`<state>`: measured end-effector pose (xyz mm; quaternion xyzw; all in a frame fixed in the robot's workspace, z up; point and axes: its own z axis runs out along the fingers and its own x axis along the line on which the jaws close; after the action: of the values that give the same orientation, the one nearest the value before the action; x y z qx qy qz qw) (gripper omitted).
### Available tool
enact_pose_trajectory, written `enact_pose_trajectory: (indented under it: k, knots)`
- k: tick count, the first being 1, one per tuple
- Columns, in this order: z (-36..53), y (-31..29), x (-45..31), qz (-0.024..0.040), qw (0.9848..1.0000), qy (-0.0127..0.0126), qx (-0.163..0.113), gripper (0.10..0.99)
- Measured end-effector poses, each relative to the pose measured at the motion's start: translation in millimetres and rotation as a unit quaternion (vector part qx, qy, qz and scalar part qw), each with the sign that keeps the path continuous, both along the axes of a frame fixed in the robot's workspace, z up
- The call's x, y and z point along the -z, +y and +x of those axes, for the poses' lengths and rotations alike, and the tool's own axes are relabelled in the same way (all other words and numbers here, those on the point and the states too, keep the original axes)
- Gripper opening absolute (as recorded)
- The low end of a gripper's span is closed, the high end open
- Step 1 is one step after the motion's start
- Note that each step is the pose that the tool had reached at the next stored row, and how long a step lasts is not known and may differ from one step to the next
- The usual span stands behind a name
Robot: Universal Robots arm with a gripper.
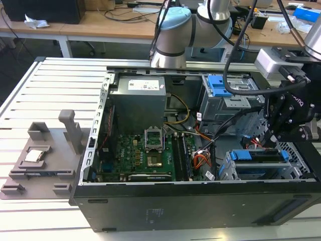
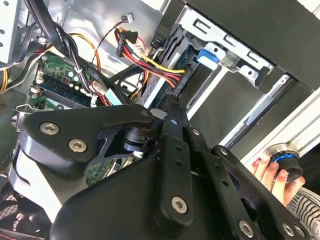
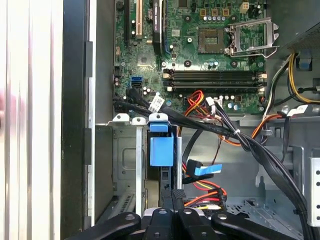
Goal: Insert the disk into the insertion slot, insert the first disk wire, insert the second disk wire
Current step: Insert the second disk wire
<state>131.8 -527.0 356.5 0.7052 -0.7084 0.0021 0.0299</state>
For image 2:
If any black knob with blue ring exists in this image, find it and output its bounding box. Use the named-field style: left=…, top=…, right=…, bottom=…
left=264, top=141, right=305, bottom=183

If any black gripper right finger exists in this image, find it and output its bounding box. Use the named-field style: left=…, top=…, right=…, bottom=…
left=183, top=106, right=313, bottom=240

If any person's hand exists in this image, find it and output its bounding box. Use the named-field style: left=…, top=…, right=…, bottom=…
left=251, top=156, right=307, bottom=207

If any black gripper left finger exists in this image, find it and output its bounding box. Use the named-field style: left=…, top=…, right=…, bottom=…
left=18, top=94, right=197, bottom=229

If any hard disk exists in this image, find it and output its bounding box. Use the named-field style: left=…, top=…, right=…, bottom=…
left=139, top=23, right=220, bottom=111

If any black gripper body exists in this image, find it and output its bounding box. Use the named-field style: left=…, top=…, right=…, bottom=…
left=49, top=157, right=226, bottom=240

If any coloured disk power wire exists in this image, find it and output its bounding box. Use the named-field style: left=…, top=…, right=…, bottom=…
left=114, top=27, right=188, bottom=89

